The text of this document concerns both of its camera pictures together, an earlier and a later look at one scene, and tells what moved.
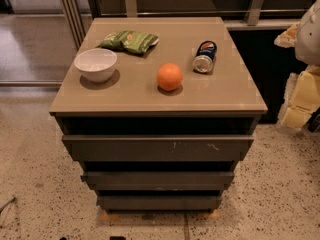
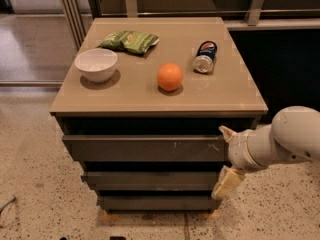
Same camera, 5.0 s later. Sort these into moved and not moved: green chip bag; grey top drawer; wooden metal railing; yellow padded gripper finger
Moved: yellow padded gripper finger
Not moved: green chip bag; wooden metal railing; grey top drawer
